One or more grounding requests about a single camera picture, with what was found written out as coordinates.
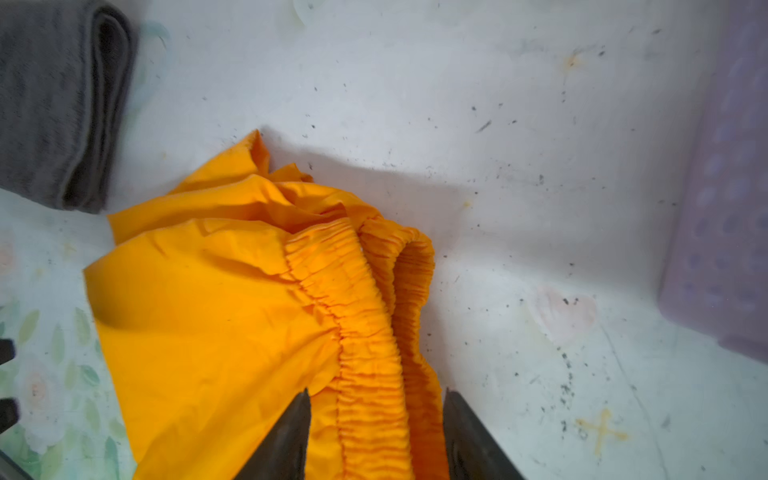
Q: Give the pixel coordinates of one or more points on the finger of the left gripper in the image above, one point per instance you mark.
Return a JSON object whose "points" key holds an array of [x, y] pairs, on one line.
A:
{"points": [[9, 414], [7, 350]]}

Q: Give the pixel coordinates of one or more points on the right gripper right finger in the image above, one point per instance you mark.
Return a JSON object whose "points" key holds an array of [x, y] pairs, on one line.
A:
{"points": [[472, 452]]}

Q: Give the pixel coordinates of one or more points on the lilac perforated plastic basket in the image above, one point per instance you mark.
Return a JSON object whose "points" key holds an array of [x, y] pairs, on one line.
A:
{"points": [[715, 281]]}

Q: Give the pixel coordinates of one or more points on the grey terry towel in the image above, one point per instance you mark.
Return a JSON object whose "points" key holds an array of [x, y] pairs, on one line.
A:
{"points": [[66, 67]]}

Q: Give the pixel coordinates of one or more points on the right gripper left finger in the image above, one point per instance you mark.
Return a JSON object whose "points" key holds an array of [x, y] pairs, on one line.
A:
{"points": [[282, 453]]}

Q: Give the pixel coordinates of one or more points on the orange garment with drawstring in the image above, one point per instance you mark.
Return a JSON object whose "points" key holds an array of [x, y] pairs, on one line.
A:
{"points": [[245, 286]]}

